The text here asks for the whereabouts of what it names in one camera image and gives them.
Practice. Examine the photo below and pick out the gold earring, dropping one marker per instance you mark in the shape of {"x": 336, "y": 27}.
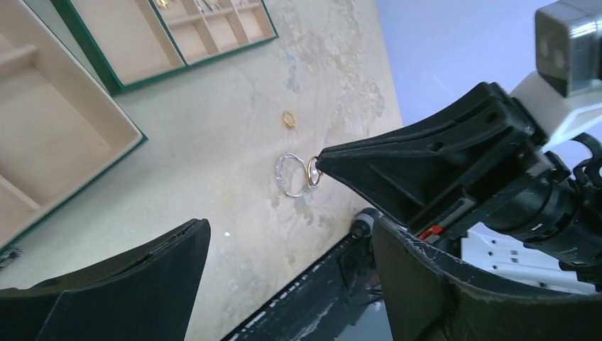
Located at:
{"x": 162, "y": 4}

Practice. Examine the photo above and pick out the green jewelry box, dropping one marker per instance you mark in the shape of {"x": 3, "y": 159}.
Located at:
{"x": 60, "y": 129}

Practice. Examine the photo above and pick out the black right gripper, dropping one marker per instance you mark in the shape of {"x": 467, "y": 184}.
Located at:
{"x": 557, "y": 213}

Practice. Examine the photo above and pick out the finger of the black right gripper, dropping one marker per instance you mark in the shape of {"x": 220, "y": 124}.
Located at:
{"x": 439, "y": 170}

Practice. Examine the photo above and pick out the small earrings cluster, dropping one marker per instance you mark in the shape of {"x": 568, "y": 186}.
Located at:
{"x": 208, "y": 5}

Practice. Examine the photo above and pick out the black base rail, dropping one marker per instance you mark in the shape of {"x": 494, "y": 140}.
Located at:
{"x": 327, "y": 297}

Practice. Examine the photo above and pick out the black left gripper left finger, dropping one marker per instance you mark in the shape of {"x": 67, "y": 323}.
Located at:
{"x": 145, "y": 293}

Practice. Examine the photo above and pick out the green jewelry tray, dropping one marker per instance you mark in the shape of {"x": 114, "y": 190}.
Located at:
{"x": 132, "y": 44}

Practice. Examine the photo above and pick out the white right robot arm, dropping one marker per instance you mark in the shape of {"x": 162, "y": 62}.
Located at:
{"x": 504, "y": 255}

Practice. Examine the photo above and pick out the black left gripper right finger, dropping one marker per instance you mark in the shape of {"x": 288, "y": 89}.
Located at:
{"x": 432, "y": 295}

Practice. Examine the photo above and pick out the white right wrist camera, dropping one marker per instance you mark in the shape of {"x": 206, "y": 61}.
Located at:
{"x": 563, "y": 93}

